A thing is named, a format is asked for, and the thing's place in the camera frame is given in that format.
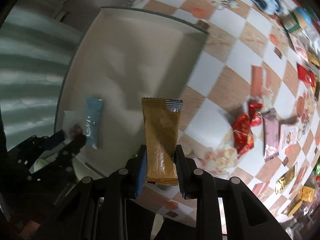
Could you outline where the blue snack packet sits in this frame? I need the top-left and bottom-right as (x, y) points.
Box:
(85, 98), (104, 150)

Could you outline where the mauve snack bar packet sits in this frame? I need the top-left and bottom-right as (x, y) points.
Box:
(262, 108), (279, 162)

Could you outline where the orange-brown snack bar packet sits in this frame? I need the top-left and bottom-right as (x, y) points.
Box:
(142, 98), (183, 186)

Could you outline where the pink crispy cranberry packet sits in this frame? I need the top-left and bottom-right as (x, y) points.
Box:
(278, 124), (298, 152)

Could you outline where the small red candy packet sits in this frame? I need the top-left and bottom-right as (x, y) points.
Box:
(248, 101), (263, 127)

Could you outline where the flat red snack packet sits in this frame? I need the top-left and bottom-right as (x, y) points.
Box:
(297, 64), (316, 87)

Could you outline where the green lid jar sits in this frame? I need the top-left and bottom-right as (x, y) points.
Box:
(280, 7), (312, 35)

